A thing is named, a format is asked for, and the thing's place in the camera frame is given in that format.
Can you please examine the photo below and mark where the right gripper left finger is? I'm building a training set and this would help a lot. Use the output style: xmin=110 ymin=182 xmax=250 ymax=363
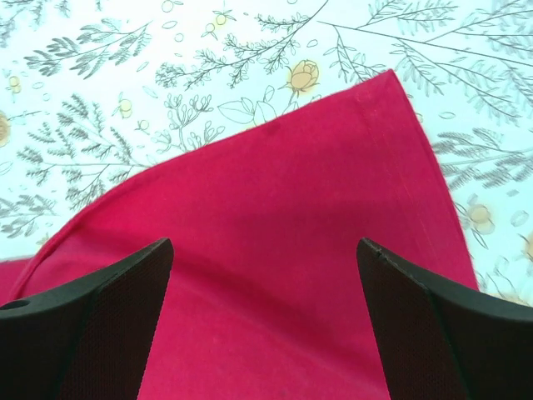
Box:
xmin=1 ymin=239 xmax=173 ymax=400

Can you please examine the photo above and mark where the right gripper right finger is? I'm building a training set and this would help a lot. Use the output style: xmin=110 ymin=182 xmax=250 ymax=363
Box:
xmin=356 ymin=238 xmax=532 ymax=399

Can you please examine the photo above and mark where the floral patterned table mat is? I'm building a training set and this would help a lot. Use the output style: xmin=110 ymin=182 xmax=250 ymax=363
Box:
xmin=1 ymin=1 xmax=532 ymax=305

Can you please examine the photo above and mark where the magenta t shirt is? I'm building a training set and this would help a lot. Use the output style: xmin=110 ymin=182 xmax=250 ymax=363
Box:
xmin=1 ymin=71 xmax=476 ymax=399

